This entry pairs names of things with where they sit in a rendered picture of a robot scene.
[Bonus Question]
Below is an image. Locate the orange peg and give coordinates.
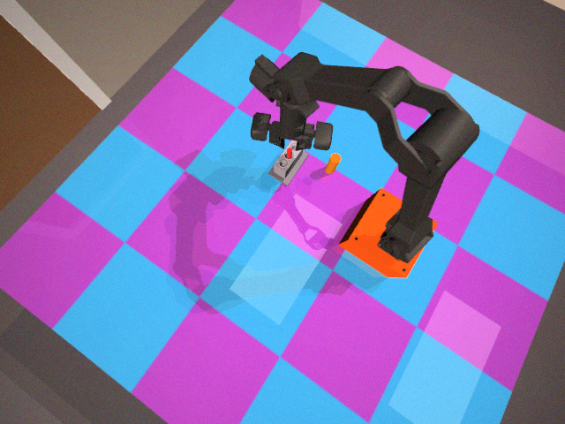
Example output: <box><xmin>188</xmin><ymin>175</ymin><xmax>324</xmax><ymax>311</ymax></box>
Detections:
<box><xmin>325</xmin><ymin>154</ymin><xmax>341</xmax><ymax>174</ymax></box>

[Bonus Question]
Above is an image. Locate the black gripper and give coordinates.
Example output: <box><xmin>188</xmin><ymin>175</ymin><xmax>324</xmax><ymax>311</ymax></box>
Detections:
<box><xmin>251</xmin><ymin>112</ymin><xmax>334</xmax><ymax>151</ymax></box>

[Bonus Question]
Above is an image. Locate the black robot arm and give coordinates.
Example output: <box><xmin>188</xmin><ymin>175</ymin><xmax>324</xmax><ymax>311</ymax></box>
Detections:
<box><xmin>249</xmin><ymin>52</ymin><xmax>480</xmax><ymax>263</ymax></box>

